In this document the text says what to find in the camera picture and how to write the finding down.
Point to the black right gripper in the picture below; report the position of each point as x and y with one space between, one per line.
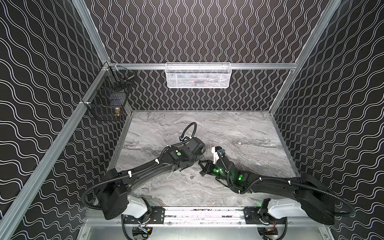
208 168

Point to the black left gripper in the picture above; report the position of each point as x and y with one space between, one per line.
186 163

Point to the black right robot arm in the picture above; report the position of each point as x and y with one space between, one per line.
306 194

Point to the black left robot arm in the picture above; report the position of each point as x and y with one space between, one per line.
112 195

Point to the brass fitting in basket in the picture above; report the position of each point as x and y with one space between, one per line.
117 112

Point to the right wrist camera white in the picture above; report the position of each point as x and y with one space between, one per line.
218 154

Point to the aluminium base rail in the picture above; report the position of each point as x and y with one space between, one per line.
202 217

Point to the white mesh wall basket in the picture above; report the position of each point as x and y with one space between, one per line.
197 75

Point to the black wire wall basket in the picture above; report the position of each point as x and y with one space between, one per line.
113 92

